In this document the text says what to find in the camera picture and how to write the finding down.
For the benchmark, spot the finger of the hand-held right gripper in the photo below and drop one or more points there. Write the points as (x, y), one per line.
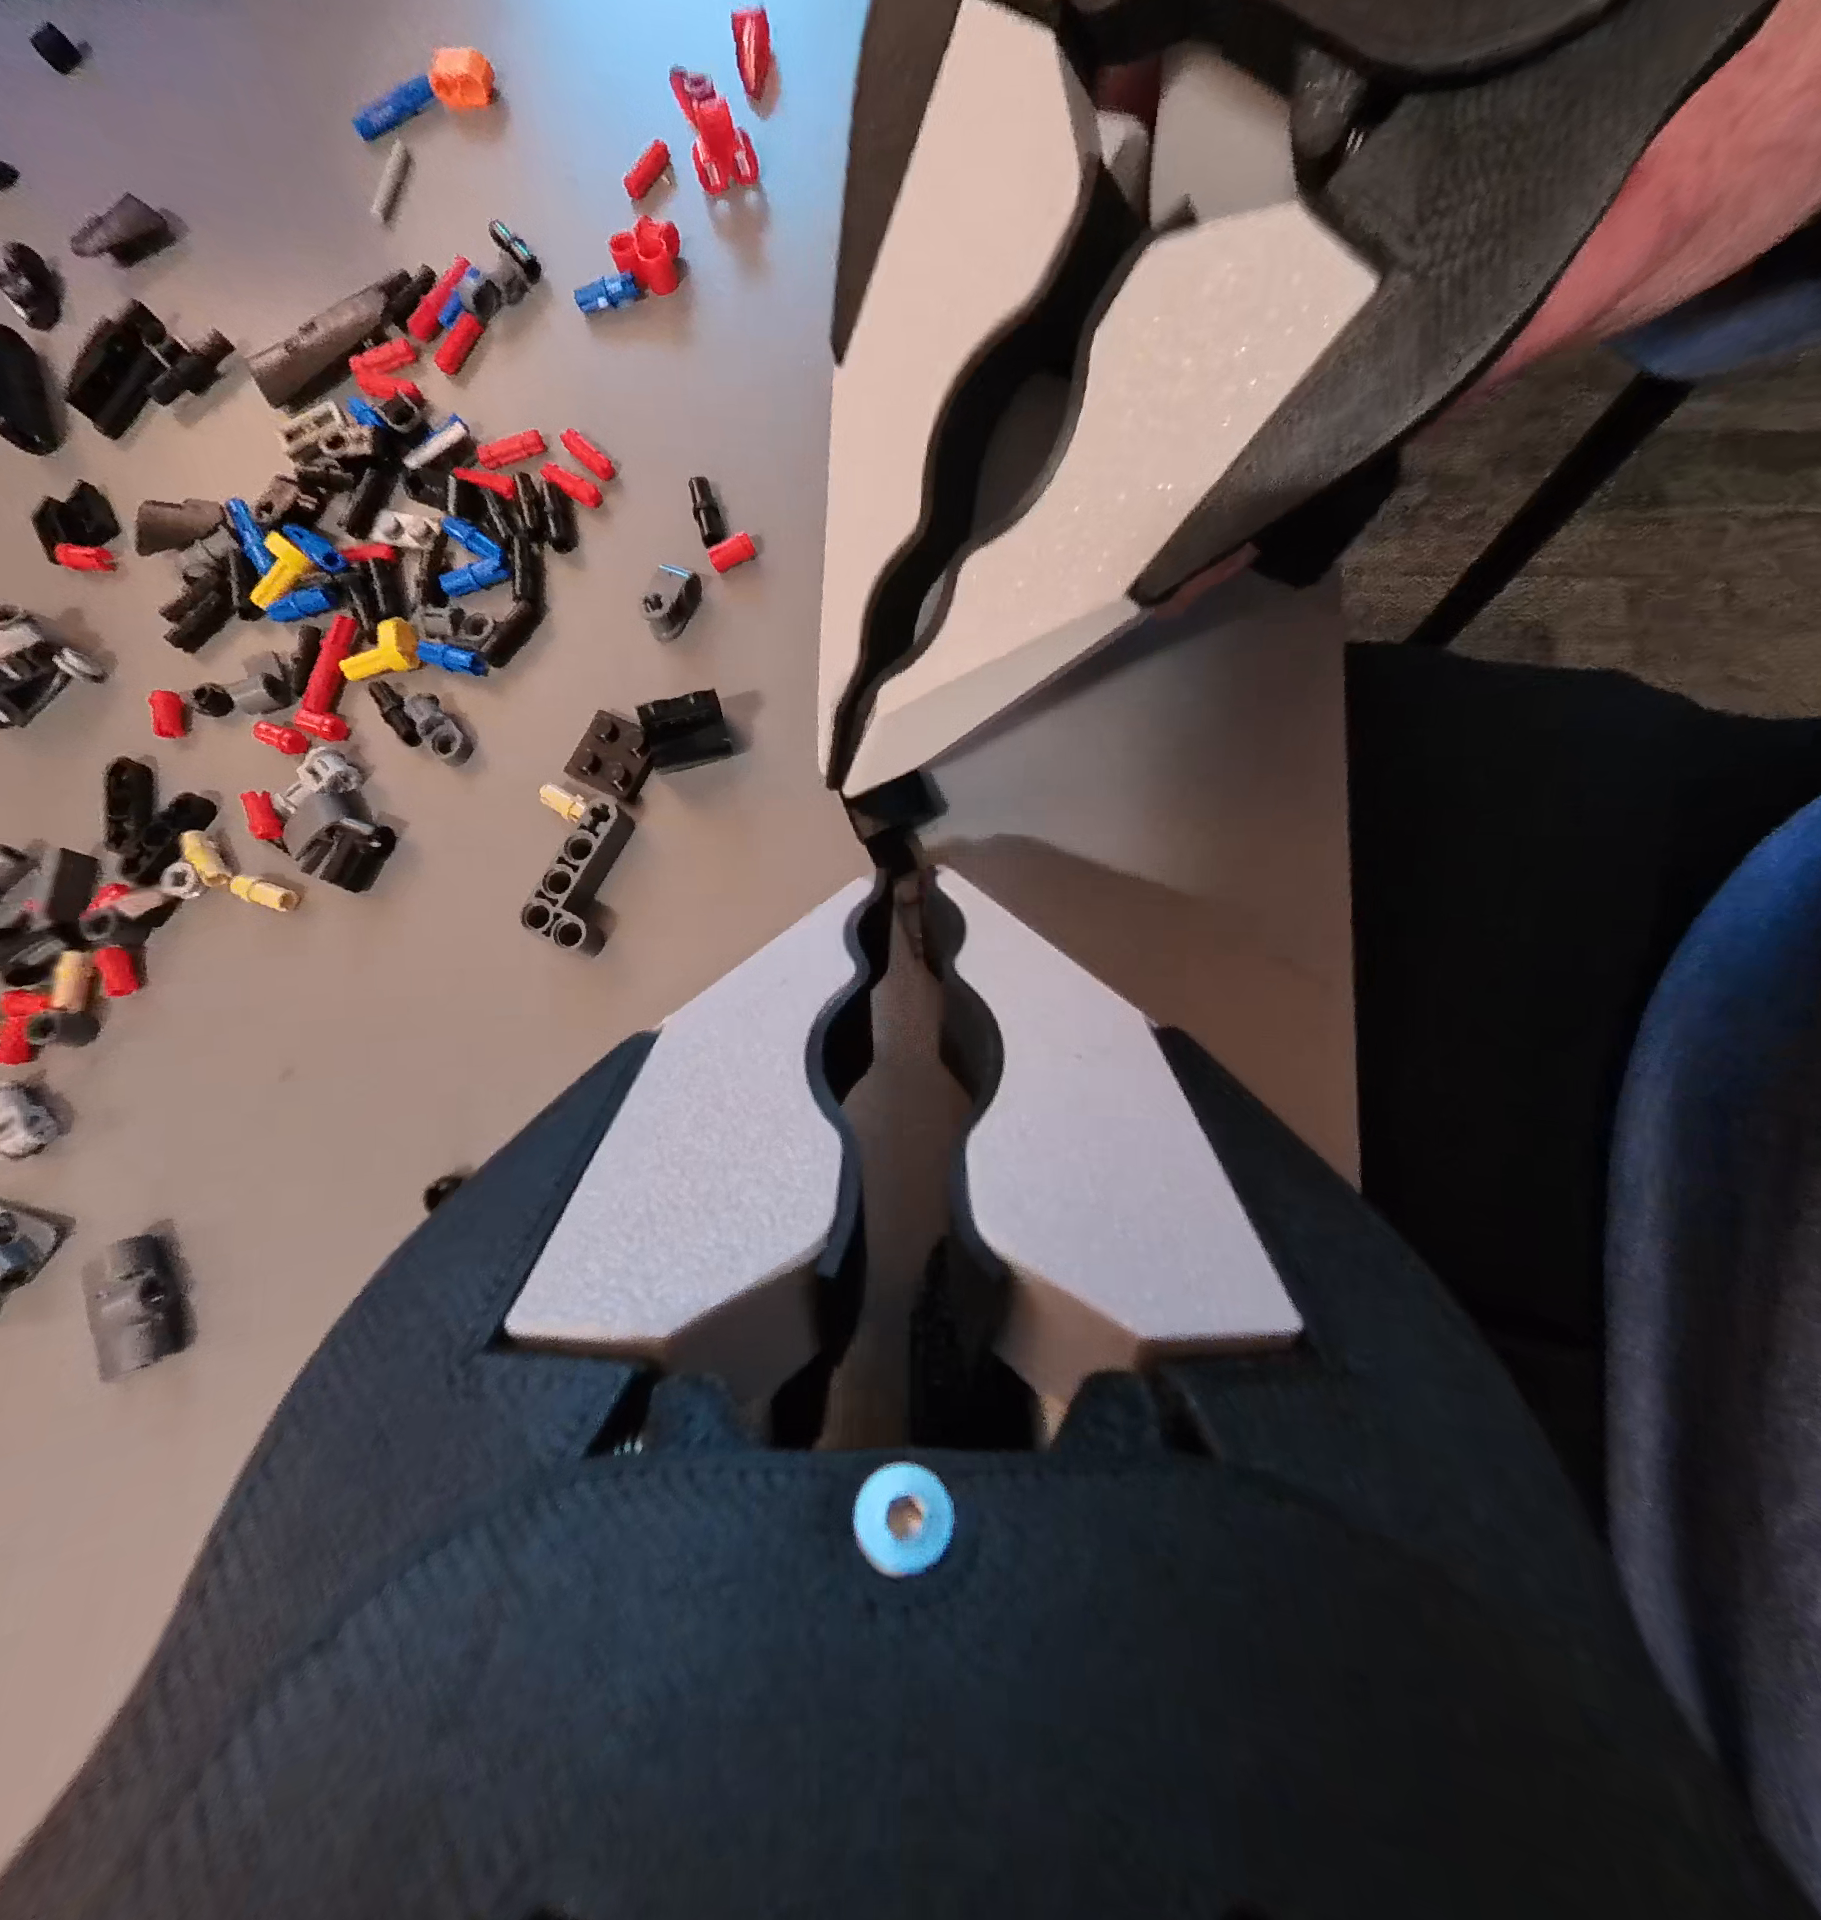
(956, 226)
(1196, 391)

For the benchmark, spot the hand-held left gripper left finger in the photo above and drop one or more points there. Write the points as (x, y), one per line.
(671, 1200)

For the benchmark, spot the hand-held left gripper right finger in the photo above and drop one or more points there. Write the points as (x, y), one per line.
(1137, 1200)

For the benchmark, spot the black grooved lego brick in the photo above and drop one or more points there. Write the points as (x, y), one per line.
(686, 731)
(891, 803)

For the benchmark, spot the dark grey L-shaped lego beam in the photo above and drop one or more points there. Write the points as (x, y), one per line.
(581, 886)

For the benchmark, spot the black lego pin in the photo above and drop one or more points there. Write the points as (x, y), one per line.
(702, 511)

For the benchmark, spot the red lego pin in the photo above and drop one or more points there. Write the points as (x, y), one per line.
(733, 552)

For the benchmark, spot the tan lego pin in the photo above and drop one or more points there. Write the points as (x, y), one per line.
(561, 799)

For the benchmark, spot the black square lego plate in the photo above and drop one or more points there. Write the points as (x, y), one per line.
(611, 753)

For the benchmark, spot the pile of small lego pieces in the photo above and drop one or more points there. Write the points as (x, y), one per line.
(509, 449)

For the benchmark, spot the orange lego piece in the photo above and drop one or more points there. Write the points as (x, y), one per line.
(462, 78)

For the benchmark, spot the dark grey barrel lego connector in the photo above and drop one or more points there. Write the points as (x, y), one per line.
(137, 1307)

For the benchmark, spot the grey lego axle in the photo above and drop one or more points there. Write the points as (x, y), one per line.
(391, 181)

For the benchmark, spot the blue lego pin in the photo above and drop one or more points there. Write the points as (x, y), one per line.
(393, 110)

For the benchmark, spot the yellow T-shaped lego connector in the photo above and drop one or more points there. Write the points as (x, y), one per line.
(292, 572)
(377, 646)

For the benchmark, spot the black angled lego connector block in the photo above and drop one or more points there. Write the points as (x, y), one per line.
(137, 367)

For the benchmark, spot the dark grey lego slope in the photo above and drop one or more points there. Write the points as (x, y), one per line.
(123, 229)

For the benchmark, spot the grey triangular lego panel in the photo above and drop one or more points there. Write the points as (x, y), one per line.
(9, 668)

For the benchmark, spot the black curved lego panel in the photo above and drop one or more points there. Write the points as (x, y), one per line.
(18, 391)

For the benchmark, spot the person's right hand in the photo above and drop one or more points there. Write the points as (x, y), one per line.
(1735, 151)

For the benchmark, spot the black metal table leg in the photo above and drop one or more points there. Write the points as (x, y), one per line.
(1563, 511)

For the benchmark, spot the person's blue trousers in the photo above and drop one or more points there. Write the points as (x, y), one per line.
(1750, 1350)

